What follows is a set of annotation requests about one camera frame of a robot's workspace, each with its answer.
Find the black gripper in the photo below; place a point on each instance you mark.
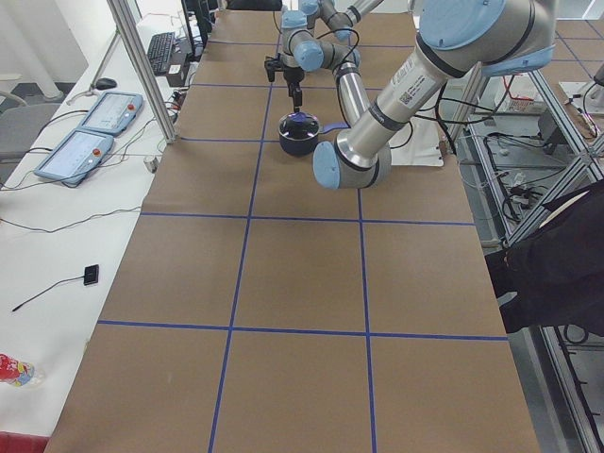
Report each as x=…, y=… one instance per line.
x=292, y=77

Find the blue pot lid knob glass lid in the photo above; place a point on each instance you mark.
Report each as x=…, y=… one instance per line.
x=298, y=126

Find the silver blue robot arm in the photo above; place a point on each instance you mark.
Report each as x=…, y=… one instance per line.
x=302, y=52
x=503, y=37

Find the dark blue saucepan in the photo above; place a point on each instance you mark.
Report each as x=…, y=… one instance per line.
x=303, y=148

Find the black computer keyboard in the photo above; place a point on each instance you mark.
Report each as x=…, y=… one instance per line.
x=159, y=52

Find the small metal cylinder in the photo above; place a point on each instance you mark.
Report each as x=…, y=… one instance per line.
x=151, y=163

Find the upper teach pendant tablet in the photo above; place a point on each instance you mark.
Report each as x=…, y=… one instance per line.
x=112, y=113

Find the teach pendant tablet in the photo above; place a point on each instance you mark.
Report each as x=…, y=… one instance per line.
x=80, y=152
x=112, y=113

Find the black computer mouse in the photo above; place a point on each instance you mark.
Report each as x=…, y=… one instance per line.
x=105, y=83

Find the lower teach pendant tablet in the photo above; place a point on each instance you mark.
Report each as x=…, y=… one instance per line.
x=80, y=152

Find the small black square device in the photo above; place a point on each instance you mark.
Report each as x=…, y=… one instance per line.
x=91, y=274

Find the person in black clothing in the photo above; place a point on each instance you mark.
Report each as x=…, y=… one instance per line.
x=556, y=272

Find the red labelled plastic bottle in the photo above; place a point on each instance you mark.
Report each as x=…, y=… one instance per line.
x=18, y=373

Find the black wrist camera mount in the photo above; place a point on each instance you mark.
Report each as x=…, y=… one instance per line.
x=273, y=66

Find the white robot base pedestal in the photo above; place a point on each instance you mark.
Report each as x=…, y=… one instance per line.
x=417, y=145

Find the aluminium frame post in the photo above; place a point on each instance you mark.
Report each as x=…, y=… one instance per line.
x=127, y=28

